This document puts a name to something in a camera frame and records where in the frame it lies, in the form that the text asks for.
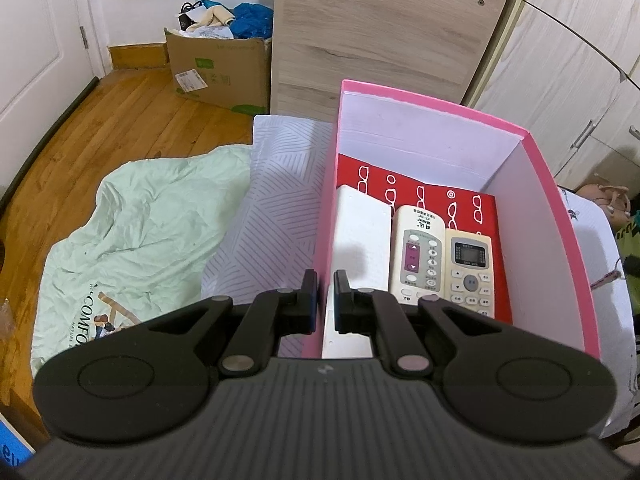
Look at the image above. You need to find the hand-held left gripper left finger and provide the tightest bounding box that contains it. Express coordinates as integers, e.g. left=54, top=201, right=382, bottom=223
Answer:
left=145, top=268, right=320, bottom=378

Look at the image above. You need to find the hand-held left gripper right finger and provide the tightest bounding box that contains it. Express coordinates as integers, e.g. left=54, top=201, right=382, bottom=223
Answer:
left=332, top=269, right=506, bottom=380

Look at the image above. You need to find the white rectangular box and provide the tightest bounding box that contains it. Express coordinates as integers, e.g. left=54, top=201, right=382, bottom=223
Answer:
left=322, top=186, right=392, bottom=360

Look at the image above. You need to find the pink cardboard box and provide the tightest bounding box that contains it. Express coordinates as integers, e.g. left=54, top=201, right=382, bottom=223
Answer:
left=300, top=79, right=601, bottom=361

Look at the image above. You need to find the white remote control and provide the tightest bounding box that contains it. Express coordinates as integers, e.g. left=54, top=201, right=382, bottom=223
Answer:
left=389, top=204, right=447, bottom=306

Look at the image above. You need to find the beige remote control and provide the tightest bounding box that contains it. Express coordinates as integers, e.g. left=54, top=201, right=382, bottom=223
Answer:
left=442, top=230, right=496, bottom=320

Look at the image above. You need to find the red patterned flat box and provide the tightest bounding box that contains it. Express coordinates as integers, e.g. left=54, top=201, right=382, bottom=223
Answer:
left=334, top=152, right=513, bottom=326

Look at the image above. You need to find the light green printed blanket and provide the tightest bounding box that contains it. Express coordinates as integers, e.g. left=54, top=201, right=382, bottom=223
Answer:
left=31, top=144, right=253, bottom=378

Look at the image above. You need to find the brown cardboard box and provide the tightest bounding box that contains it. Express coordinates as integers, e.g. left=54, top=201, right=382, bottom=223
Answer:
left=164, top=27, right=273, bottom=116

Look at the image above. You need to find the light wooden board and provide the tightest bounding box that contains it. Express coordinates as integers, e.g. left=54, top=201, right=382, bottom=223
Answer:
left=270, top=0, right=516, bottom=123

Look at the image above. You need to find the beige bag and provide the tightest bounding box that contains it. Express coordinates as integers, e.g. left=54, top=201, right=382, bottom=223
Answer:
left=575, top=182, right=633, bottom=226

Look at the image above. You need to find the blue plastic bag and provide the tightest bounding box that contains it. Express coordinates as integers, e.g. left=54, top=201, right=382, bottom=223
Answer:
left=232, top=2, right=275, bottom=40

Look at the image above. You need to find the green cloth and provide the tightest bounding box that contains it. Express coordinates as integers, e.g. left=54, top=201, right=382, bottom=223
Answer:
left=615, top=215, right=640, bottom=273

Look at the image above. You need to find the beige cloth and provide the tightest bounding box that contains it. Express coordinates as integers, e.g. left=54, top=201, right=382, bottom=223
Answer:
left=197, top=6, right=236, bottom=28

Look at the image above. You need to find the wooden baseboard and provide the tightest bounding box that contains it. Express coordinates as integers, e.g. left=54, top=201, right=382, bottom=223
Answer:
left=107, top=42, right=171, bottom=68

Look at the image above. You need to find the small black item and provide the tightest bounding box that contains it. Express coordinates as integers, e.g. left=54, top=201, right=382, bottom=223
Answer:
left=175, top=2, right=201, bottom=31

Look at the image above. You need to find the black door seal strip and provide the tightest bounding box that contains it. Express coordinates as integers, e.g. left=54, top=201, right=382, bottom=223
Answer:
left=0, top=77, right=101, bottom=206

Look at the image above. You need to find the blue box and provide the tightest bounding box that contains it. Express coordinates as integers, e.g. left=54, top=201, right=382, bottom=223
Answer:
left=0, top=417, right=36, bottom=468

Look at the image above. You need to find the light wooden wardrobe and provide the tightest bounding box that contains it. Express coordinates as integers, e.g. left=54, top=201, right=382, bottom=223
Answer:
left=467, top=0, right=640, bottom=191

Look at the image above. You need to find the white door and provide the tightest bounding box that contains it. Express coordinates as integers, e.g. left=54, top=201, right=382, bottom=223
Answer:
left=0, top=0, right=108, bottom=123

